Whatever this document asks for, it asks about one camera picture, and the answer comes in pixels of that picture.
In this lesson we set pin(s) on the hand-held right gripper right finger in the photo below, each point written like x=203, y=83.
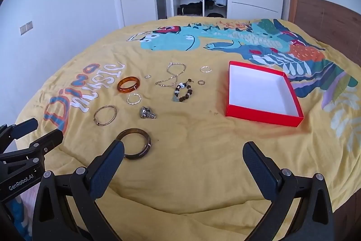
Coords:
x=259, y=170

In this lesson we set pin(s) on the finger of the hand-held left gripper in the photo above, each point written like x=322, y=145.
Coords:
x=24, y=127
x=48, y=140

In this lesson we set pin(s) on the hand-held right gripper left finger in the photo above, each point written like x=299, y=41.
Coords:
x=110, y=166

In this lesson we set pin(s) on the thin gold bangle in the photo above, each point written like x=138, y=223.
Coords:
x=97, y=123

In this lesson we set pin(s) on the dark brown bangle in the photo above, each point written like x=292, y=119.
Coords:
x=149, y=143

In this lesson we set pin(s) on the red cardboard box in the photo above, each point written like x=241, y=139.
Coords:
x=253, y=88

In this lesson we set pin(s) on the amber bangle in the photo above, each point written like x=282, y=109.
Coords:
x=128, y=79

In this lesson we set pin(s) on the yellow dinosaur printed blanket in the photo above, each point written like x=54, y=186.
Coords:
x=183, y=131

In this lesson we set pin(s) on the black bag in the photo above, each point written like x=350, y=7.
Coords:
x=215, y=15

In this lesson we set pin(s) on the wooden bed headboard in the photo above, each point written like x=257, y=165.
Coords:
x=324, y=20

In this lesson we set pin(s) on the folded black clothes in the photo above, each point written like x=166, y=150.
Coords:
x=190, y=8

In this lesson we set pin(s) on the wall light switch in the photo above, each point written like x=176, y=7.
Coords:
x=26, y=27

